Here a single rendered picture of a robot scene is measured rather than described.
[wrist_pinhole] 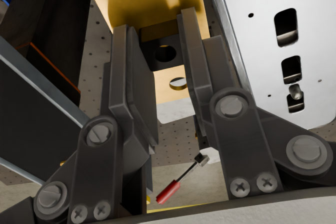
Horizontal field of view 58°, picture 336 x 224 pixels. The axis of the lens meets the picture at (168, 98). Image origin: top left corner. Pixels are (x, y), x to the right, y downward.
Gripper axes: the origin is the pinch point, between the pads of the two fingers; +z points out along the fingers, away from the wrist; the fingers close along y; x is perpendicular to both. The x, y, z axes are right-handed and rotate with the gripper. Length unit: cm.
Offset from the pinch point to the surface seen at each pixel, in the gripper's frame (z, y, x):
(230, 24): 28.3, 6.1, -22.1
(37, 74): 13.3, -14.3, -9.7
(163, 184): 122, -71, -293
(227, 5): 28.7, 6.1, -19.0
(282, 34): 29.9, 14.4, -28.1
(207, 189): 122, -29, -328
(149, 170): 18.0, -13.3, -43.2
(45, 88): 12.6, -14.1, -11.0
